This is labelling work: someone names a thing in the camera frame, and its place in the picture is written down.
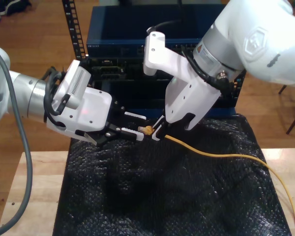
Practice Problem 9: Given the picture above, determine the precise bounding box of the yellow network cable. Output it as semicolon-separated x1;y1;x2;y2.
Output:
137;124;295;236

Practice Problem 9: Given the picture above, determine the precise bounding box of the black server unit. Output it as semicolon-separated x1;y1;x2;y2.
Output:
87;58;173;81

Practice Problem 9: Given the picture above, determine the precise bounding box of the black bubble wrap mat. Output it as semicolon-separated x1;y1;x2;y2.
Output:
52;117;292;236

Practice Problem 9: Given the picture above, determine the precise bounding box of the dark wooden chair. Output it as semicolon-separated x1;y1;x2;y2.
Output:
278;83;295;135

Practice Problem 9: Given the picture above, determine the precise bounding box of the dark sneaker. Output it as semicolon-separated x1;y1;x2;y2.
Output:
0;0;32;16

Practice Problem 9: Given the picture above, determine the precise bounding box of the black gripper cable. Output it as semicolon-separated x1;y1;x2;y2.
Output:
180;45;231;93
43;65;71;123

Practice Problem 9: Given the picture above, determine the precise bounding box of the black camera cable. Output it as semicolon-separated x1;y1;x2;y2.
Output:
147;0;187;32

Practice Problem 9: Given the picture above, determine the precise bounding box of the blue network switch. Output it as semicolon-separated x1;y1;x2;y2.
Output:
86;5;227;59

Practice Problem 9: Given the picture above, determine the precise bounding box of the black rack frame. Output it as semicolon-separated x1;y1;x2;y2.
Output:
61;0;246;109

